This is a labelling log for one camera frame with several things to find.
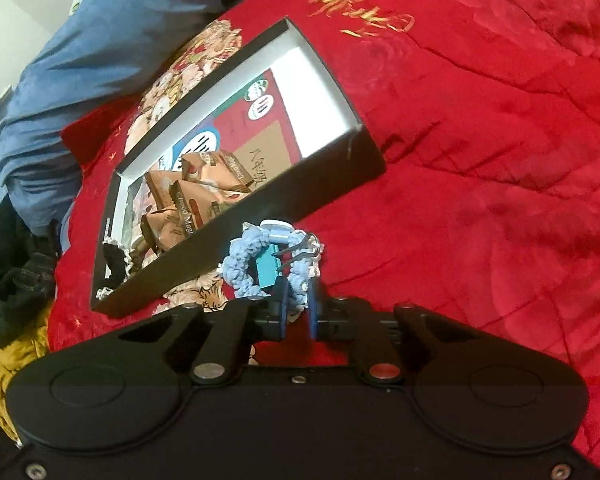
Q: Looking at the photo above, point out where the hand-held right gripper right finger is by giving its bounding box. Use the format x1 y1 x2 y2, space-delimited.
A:
306 279 482 389

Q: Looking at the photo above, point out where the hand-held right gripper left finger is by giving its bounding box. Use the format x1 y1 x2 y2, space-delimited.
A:
117 279 289 386

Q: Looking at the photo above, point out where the teal binder clip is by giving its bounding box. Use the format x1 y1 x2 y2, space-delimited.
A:
256 230 326 292

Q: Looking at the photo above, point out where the light blue scrunchie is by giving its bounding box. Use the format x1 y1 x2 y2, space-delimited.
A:
222 220 327 322

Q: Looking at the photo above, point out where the shallow black box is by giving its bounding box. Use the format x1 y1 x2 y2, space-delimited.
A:
90 16 387 319

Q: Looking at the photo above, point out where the brown snack packet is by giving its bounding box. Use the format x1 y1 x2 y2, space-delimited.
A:
170 182 254 239
140 207 187 252
145 170 187 209
180 150 257 194

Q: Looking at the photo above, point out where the brown scrunchie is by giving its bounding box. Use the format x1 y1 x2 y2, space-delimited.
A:
131 235 156 261

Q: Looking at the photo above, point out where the black scrunchie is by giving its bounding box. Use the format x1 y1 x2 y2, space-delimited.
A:
102 242 132 293

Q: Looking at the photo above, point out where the printed paper sheet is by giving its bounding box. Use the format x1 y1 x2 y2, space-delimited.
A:
155 72 302 196

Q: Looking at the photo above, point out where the red printed blanket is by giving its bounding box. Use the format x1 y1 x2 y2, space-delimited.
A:
47 0 600 480

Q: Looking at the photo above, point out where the dark clothing pile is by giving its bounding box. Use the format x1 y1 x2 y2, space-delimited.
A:
0 199 64 349

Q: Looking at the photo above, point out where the yellow cloth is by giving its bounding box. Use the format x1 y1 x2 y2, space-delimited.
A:
0 304 52 442

